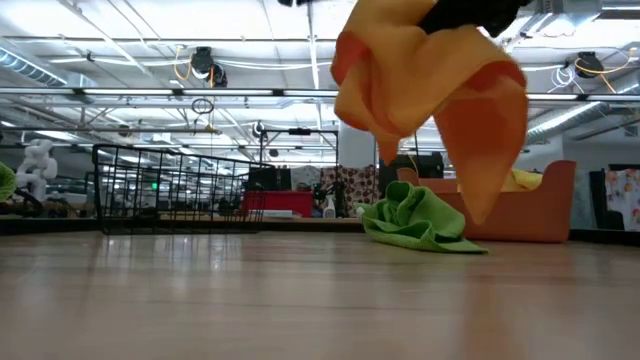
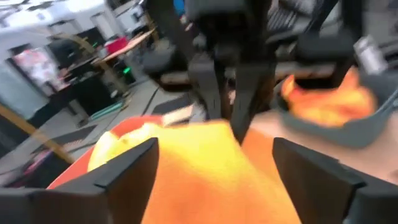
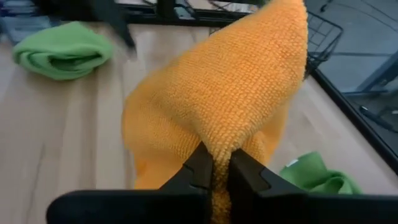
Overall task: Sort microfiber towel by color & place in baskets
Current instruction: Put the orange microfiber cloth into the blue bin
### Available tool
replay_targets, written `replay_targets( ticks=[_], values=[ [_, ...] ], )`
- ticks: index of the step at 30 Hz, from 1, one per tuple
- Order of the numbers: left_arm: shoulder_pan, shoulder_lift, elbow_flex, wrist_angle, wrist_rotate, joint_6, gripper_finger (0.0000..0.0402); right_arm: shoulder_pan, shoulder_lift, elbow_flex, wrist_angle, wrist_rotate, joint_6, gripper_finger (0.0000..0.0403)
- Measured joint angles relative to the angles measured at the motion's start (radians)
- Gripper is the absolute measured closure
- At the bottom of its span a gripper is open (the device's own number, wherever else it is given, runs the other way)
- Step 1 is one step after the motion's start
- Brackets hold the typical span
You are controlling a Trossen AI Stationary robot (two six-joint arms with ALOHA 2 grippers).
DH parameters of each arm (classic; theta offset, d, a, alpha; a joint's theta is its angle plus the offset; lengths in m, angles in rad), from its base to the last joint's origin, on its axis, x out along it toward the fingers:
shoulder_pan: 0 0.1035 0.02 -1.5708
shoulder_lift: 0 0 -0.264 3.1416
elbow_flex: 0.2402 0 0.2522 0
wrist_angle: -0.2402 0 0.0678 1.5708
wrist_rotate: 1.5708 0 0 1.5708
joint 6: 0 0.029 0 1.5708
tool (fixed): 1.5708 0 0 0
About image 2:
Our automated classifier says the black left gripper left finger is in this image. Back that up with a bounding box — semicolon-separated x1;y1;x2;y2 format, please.
0;137;160;224

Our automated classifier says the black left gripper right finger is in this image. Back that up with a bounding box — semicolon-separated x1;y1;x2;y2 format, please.
272;137;398;224

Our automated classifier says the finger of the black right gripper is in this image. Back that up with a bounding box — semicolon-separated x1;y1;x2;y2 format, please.
229;62;276;146
188;57;223;121

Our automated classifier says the yellow microfiber towel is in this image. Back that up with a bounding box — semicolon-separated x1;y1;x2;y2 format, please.
87;122;175;172

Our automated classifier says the orange microfiber towel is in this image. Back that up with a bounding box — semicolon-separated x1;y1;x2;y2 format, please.
280;67;377;128
141;119;302;224

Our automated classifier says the grey plastic basket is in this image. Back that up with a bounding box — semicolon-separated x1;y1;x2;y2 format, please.
273;67;398;149

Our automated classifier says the wooden side table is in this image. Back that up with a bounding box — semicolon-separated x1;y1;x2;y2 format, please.
91;27;156;68

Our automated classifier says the red storage bin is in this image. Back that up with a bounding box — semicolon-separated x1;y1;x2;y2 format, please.
104;36;129;55

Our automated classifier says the silver metal cylinder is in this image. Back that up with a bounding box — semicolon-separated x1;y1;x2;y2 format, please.
353;35;389;76

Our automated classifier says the computer monitor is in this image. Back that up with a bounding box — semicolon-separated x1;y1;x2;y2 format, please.
8;45;68;96

